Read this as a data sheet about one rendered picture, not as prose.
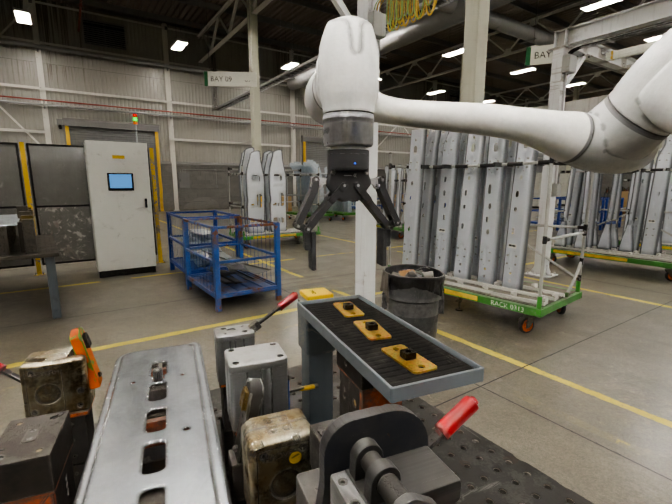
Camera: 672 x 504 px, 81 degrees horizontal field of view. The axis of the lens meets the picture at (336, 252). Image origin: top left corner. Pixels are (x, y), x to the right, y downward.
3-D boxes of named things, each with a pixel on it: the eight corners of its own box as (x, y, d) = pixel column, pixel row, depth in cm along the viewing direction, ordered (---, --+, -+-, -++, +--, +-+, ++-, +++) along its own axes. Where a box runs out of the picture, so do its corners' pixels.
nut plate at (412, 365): (379, 350, 57) (380, 342, 57) (401, 345, 59) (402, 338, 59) (414, 375, 50) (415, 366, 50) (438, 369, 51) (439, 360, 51)
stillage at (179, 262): (170, 269, 652) (166, 211, 635) (218, 264, 694) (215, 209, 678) (186, 285, 552) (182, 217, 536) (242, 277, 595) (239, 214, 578)
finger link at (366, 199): (346, 185, 74) (351, 180, 74) (382, 229, 77) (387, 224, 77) (353, 186, 70) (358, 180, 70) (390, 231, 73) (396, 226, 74)
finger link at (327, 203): (350, 186, 70) (344, 180, 69) (309, 234, 69) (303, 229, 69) (343, 185, 73) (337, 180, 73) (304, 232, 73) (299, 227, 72)
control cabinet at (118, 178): (99, 278, 588) (81, 106, 547) (97, 272, 632) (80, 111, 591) (157, 272, 632) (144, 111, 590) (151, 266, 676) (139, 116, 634)
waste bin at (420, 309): (365, 352, 331) (366, 268, 319) (412, 339, 361) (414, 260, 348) (407, 376, 290) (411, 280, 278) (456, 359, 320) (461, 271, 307)
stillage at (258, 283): (186, 289, 531) (181, 218, 515) (243, 280, 577) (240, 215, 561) (217, 312, 435) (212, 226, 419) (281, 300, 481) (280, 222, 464)
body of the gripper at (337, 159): (363, 151, 75) (362, 200, 77) (319, 150, 73) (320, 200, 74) (378, 147, 68) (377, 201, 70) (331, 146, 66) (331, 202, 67)
